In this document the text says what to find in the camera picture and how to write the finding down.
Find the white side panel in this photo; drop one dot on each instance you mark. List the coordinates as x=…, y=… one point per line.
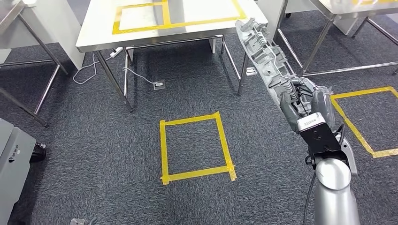
x=62, y=31
x=298, y=6

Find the yellow floor tape square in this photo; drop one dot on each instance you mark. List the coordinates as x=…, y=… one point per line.
x=360, y=92
x=192, y=119

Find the white power strip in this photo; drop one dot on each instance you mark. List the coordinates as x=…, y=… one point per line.
x=116, y=52

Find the steel floor socket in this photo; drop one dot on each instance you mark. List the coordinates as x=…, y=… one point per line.
x=251, y=71
x=159, y=85

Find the yellow workbench tape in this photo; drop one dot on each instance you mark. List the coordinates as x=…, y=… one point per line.
x=140, y=27

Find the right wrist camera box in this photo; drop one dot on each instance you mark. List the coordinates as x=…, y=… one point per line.
x=320, y=136

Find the steel table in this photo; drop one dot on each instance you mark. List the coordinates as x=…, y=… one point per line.
x=342, y=7
x=9, y=12

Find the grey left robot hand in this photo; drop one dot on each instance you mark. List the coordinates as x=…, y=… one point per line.
x=93, y=221

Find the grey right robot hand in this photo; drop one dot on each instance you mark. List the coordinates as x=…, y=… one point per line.
x=323, y=105

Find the silver wheel hubcap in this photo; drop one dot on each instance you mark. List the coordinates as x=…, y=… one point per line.
x=264, y=52

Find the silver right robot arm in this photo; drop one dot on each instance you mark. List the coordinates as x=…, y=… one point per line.
x=334, y=192

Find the steel workbench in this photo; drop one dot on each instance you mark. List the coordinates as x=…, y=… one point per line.
x=93, y=31

